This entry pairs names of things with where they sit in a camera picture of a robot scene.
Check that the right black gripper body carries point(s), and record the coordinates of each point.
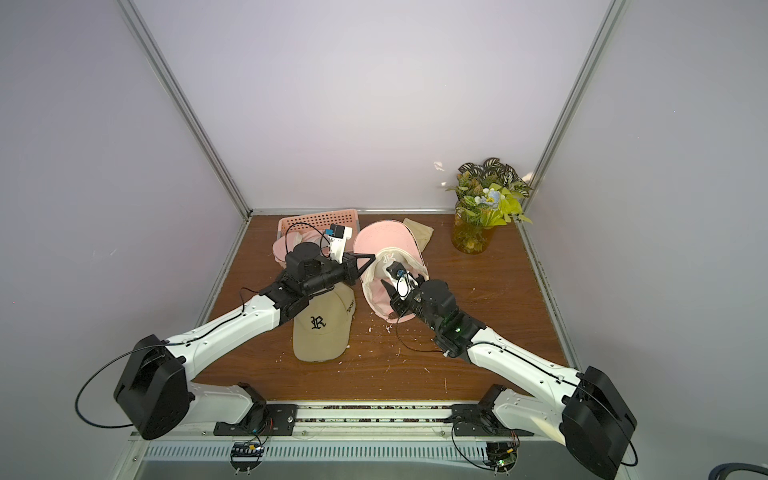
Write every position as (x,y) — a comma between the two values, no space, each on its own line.
(405,299)

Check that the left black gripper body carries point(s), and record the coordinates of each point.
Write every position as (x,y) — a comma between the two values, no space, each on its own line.
(324,276)

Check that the pink baseball cap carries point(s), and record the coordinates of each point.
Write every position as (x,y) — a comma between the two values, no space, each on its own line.
(391,241)

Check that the beige baseball cap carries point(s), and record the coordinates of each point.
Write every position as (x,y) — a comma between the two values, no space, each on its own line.
(321,331)

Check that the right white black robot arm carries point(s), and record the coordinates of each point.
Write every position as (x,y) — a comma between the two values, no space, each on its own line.
(581,410)

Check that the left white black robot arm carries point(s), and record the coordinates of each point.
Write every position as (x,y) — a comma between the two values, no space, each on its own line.
(157,391)

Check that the pink perforated plastic basket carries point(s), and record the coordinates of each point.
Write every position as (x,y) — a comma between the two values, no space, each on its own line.
(319,222)

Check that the cream work glove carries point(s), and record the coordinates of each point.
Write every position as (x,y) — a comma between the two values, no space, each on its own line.
(421,233)

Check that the potted plant in yellow vase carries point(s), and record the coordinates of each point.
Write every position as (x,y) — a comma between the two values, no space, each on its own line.
(488,195)

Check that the right circuit board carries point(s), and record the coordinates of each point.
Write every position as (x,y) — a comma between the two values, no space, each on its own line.
(501,457)

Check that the circuit board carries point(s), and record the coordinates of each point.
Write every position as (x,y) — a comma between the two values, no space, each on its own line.
(244,457)
(501,457)

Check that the left circuit board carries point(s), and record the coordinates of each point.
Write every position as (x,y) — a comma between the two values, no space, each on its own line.
(244,457)

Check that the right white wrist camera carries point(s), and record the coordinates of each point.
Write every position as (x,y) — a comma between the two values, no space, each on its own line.
(402,279)

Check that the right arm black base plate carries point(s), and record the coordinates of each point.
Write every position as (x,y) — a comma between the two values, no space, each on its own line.
(475,420)

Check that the aluminium front rail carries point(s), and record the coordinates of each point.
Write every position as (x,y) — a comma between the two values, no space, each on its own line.
(372,420)

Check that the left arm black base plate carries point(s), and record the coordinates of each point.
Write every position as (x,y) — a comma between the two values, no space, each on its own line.
(262,420)

